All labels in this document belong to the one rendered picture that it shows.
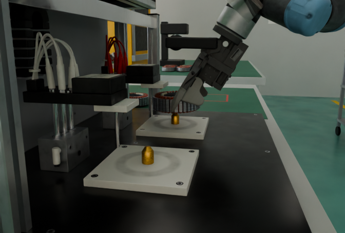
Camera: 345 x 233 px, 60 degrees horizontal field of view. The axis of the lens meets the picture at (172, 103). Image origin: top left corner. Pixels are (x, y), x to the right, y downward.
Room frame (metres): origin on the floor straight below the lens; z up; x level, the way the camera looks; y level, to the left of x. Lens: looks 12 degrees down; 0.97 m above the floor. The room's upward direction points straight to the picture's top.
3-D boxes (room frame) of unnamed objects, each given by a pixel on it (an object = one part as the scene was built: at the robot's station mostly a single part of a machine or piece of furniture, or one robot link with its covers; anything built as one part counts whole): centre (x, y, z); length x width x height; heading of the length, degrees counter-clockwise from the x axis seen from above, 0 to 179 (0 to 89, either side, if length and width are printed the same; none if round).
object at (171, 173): (0.46, 0.04, 0.78); 0.15 x 0.15 x 0.01; 79
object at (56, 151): (0.44, 0.18, 0.80); 0.01 x 0.01 x 0.03; 79
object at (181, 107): (0.69, -0.01, 0.84); 0.11 x 0.11 x 0.04
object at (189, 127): (0.69, -0.01, 0.78); 0.15 x 0.15 x 0.01; 79
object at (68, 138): (0.48, 0.18, 0.80); 0.07 x 0.05 x 0.06; 169
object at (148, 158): (0.46, 0.04, 0.80); 0.02 x 0.02 x 0.03
